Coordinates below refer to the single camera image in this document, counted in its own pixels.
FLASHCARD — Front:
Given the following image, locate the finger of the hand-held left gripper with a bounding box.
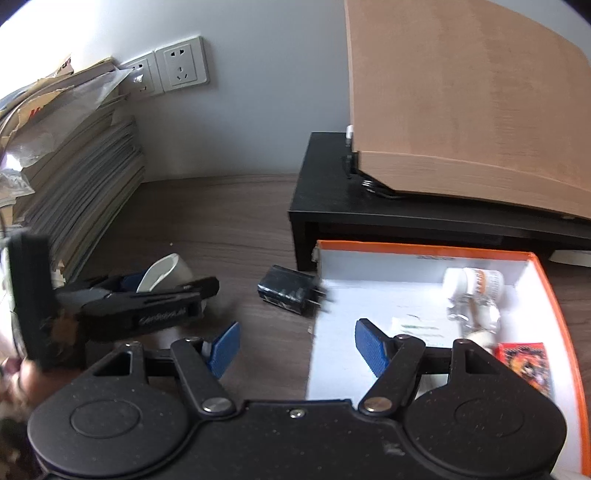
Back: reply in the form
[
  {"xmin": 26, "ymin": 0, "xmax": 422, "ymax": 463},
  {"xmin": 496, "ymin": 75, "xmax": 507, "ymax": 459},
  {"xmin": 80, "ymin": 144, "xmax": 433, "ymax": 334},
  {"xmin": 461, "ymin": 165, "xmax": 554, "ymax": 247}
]
[
  {"xmin": 55, "ymin": 272, "xmax": 148, "ymax": 302},
  {"xmin": 81, "ymin": 276, "xmax": 221, "ymax": 342}
]

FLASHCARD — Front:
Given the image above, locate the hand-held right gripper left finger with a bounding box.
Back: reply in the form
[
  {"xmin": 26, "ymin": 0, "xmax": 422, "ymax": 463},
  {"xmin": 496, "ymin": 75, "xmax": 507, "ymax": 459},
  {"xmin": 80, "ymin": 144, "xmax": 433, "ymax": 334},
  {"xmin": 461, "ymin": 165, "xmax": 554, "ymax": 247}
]
[{"xmin": 95, "ymin": 322, "xmax": 242, "ymax": 417}]

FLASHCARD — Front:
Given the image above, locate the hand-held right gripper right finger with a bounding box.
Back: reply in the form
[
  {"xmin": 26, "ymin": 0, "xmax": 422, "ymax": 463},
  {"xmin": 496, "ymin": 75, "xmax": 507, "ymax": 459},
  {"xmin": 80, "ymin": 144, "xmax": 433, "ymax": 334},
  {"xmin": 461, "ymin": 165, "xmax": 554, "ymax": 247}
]
[{"xmin": 355, "ymin": 318, "xmax": 497, "ymax": 416}]

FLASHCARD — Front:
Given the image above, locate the white plug-in holder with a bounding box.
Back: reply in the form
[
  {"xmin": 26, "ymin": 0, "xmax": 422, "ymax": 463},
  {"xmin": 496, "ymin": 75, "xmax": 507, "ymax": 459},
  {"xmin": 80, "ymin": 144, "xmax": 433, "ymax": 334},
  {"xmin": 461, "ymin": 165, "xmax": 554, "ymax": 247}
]
[{"xmin": 137, "ymin": 253, "xmax": 206, "ymax": 324}]

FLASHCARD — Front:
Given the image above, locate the orange and white box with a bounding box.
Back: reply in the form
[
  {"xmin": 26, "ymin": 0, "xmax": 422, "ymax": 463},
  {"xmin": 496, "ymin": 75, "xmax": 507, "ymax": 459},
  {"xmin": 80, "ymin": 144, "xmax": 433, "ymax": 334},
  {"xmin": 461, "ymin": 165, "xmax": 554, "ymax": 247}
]
[{"xmin": 305, "ymin": 239, "xmax": 585, "ymax": 476}]

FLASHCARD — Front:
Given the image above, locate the small clear bottle white cap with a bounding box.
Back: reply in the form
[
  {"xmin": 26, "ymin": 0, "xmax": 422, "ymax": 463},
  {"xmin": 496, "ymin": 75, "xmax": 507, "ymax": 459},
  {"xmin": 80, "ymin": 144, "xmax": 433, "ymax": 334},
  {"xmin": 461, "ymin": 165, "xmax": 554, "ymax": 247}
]
[{"xmin": 445, "ymin": 295, "xmax": 502, "ymax": 352}]

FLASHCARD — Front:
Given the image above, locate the white pill bottle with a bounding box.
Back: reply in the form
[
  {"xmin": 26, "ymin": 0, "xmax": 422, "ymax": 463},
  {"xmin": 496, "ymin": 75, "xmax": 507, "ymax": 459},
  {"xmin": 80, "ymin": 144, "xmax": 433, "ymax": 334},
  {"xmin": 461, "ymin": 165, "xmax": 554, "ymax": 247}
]
[{"xmin": 443, "ymin": 267, "xmax": 505, "ymax": 299}]

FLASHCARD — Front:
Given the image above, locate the red playing card box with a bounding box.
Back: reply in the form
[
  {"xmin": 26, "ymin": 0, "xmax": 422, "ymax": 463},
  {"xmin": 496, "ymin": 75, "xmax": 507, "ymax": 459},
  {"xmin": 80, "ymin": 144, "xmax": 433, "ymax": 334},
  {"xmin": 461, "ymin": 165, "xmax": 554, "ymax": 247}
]
[{"xmin": 494, "ymin": 342, "xmax": 554, "ymax": 399}]

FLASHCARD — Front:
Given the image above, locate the person's left hand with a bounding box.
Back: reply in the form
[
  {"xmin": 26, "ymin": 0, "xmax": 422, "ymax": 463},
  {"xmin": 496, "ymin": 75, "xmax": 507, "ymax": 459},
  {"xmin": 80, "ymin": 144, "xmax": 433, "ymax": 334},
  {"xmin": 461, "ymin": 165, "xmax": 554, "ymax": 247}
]
[{"xmin": 0, "ymin": 356, "xmax": 47, "ymax": 408}]

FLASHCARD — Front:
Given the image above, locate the black charger adapter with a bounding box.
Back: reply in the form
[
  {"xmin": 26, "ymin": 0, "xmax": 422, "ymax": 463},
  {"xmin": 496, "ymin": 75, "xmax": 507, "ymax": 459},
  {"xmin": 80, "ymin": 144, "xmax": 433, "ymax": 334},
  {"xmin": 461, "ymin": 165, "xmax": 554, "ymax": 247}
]
[{"xmin": 257, "ymin": 264, "xmax": 336, "ymax": 317}]

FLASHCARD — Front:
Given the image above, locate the stack of books and papers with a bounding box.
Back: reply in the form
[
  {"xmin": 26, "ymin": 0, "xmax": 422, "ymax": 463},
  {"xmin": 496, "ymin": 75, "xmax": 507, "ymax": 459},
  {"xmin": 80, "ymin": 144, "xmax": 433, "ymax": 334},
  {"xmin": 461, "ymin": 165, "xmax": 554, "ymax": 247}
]
[{"xmin": 0, "ymin": 55, "xmax": 147, "ymax": 283}]

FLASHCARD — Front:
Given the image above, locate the clear plastic bag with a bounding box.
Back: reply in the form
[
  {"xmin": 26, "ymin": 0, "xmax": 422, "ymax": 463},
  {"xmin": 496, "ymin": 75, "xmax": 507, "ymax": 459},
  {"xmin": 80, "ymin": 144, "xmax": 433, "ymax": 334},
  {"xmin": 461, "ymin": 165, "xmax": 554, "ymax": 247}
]
[{"xmin": 0, "ymin": 68, "xmax": 133, "ymax": 195}]

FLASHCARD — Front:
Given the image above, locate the wooden board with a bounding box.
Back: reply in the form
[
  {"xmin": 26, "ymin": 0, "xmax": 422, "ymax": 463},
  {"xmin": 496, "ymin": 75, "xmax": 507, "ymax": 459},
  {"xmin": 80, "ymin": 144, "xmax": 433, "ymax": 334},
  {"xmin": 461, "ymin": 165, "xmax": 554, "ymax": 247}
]
[{"xmin": 344, "ymin": 0, "xmax": 591, "ymax": 220}]

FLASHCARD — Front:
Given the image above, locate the black cable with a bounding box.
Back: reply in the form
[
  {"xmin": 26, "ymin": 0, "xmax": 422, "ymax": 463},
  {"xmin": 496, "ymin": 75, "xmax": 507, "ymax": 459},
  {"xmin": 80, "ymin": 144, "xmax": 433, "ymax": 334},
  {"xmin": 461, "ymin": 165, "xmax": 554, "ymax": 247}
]
[{"xmin": 342, "ymin": 154, "xmax": 408, "ymax": 200}]

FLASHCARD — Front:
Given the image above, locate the white wall socket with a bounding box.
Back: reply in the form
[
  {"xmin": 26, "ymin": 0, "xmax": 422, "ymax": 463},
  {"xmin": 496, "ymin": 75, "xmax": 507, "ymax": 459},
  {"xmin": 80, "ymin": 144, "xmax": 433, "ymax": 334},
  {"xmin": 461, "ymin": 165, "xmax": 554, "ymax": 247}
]
[
  {"xmin": 119, "ymin": 52, "xmax": 165, "ymax": 98},
  {"xmin": 154, "ymin": 36, "xmax": 210, "ymax": 93}
]

